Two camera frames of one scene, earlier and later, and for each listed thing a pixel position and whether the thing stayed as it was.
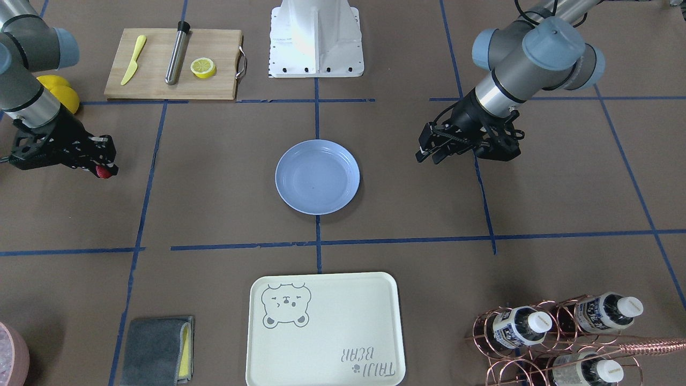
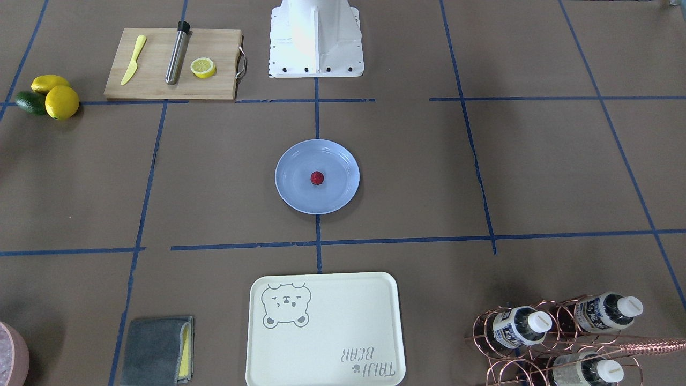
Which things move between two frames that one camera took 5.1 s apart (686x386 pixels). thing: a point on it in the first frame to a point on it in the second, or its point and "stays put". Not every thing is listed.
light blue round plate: x=317 y=177 stays put
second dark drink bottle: x=521 y=326 stays put
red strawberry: x=102 y=172 to x=317 y=177
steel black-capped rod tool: x=179 y=52 stays put
